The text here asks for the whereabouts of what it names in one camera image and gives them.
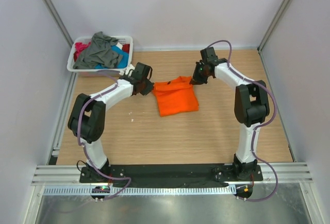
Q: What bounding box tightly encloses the orange t shirt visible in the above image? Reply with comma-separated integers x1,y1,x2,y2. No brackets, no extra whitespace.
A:
152,76,199,117

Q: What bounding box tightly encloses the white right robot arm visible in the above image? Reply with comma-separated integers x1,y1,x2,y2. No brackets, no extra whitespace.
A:
190,47,270,181

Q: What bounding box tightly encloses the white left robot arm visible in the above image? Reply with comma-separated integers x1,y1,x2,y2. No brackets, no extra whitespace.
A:
68,62,154,183

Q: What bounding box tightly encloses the blue t shirt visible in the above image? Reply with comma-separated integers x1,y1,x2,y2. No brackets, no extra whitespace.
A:
94,44,129,70

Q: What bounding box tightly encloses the dark red t shirt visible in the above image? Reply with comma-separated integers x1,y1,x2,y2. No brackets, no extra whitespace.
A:
122,44,130,54

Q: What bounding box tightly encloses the white garment in basket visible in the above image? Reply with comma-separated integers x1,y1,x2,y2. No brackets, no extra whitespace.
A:
116,42,123,49

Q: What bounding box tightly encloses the white plastic laundry basket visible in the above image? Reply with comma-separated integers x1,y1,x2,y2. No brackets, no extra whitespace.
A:
67,36,134,77

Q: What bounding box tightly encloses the grey t shirt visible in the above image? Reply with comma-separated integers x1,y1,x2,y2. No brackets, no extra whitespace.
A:
73,31,120,70

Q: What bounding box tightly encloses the pink t shirt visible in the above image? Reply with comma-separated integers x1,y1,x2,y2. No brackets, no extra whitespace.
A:
75,42,91,54

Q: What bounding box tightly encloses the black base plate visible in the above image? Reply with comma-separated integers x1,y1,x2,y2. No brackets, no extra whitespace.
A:
79,162,264,189

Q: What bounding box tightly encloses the slotted white cable duct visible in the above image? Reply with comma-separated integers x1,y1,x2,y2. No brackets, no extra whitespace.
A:
43,185,236,196

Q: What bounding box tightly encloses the aluminium front rail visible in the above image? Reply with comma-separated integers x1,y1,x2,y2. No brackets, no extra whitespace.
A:
31,162,312,185

